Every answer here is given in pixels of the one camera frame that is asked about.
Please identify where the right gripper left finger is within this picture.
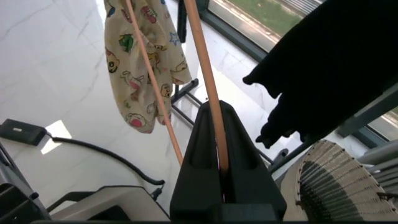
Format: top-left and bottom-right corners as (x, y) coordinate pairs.
(170, 100), (223, 223)

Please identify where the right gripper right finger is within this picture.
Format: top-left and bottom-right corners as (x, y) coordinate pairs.
(219, 100), (287, 223)

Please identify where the pink clothes hanger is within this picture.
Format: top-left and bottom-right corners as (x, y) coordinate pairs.
(124, 0), (230, 174)

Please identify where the cream printed garment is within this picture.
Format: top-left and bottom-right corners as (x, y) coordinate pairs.
(103, 0), (193, 134)

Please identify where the black garment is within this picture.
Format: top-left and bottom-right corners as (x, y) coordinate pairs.
(242, 0), (398, 149)

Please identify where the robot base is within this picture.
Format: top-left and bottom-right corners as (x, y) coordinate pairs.
(0, 141), (171, 223)

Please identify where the white laundry basket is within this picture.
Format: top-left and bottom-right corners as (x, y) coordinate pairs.
(278, 139), (398, 223)

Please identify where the black clothes rack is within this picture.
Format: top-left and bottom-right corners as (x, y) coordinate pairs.
(170, 0), (315, 175)

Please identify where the beige curtain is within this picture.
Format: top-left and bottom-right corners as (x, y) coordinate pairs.
(357, 139), (398, 200)

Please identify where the window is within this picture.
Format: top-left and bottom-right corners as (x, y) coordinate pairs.
(195, 0), (398, 149)

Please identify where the black cable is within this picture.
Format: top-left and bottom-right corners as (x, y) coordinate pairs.
(45, 132), (166, 187)

